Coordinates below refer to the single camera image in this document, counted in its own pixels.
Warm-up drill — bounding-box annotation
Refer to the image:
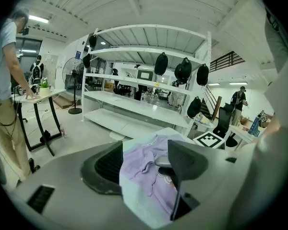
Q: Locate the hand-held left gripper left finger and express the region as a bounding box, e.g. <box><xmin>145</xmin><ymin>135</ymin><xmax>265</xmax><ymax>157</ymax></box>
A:
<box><xmin>11</xmin><ymin>141</ymin><xmax>147</xmax><ymax>230</ymax></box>

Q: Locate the black cap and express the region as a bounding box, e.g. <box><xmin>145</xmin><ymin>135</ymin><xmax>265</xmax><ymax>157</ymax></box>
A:
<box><xmin>174</xmin><ymin>57</ymin><xmax>192</xmax><ymax>85</ymax></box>
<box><xmin>196</xmin><ymin>63</ymin><xmax>210</xmax><ymax>87</ymax></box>
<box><xmin>154</xmin><ymin>52</ymin><xmax>169</xmax><ymax>77</ymax></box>
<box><xmin>187</xmin><ymin>96</ymin><xmax>203</xmax><ymax>119</ymax></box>
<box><xmin>88</xmin><ymin>34</ymin><xmax>97</xmax><ymax>49</ymax></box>
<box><xmin>82</xmin><ymin>53</ymin><xmax>92</xmax><ymax>69</ymax></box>

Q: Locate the colourful pastel cloth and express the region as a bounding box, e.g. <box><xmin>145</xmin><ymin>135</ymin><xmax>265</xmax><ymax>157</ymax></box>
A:
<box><xmin>196</xmin><ymin>112</ymin><xmax>211</xmax><ymax>124</ymax></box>

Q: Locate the small potted green plant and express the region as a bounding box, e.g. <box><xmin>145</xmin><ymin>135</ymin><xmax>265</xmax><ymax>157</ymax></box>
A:
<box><xmin>39</xmin><ymin>77</ymin><xmax>51</xmax><ymax>97</ymax></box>

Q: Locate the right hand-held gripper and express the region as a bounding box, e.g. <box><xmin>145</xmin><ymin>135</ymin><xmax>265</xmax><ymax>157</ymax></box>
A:
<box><xmin>154</xmin><ymin>131</ymin><xmax>227</xmax><ymax>169</ymax></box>

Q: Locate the black office chair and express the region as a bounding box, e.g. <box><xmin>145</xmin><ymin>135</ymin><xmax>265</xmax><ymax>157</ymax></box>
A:
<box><xmin>212</xmin><ymin>106</ymin><xmax>238</xmax><ymax>148</ymax></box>

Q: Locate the white box appliance with window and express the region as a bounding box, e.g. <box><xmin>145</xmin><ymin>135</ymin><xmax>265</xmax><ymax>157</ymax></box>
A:
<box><xmin>136</xmin><ymin>69</ymin><xmax>156</xmax><ymax>81</ymax></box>

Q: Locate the staircase with wooden rail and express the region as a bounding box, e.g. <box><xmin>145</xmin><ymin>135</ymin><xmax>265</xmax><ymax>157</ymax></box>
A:
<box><xmin>200</xmin><ymin>85</ymin><xmax>223</xmax><ymax>121</ymax></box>

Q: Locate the white metal shelving rack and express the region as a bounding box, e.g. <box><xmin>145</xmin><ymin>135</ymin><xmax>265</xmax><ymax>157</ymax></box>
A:
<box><xmin>81</xmin><ymin>24</ymin><xmax>212</xmax><ymax>140</ymax></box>

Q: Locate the white desk with black legs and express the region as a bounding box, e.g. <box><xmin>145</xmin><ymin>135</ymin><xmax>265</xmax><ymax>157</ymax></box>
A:
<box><xmin>12</xmin><ymin>89</ymin><xmax>67</xmax><ymax>157</ymax></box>

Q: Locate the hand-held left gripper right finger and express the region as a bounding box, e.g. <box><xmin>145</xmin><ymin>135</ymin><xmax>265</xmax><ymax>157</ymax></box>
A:
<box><xmin>167</xmin><ymin>139</ymin><xmax>257</xmax><ymax>230</ymax></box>

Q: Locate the round white side table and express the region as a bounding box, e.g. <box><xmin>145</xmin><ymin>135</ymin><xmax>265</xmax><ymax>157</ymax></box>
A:
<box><xmin>193</xmin><ymin>114</ymin><xmax>218</xmax><ymax>138</ymax></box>

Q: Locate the black standing fan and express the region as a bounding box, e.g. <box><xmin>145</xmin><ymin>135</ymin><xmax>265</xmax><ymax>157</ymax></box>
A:
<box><xmin>62</xmin><ymin>56</ymin><xmax>86</xmax><ymax>115</ymax></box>

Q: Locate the black mezzanine railing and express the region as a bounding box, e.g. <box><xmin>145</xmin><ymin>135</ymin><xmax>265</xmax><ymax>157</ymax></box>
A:
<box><xmin>209</xmin><ymin>51</ymin><xmax>245</xmax><ymax>73</ymax></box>

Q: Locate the purple sweatshirt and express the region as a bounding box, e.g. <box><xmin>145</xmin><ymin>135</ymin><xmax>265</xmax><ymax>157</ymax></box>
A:
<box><xmin>119</xmin><ymin>133</ymin><xmax>180</xmax><ymax>225</ymax></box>

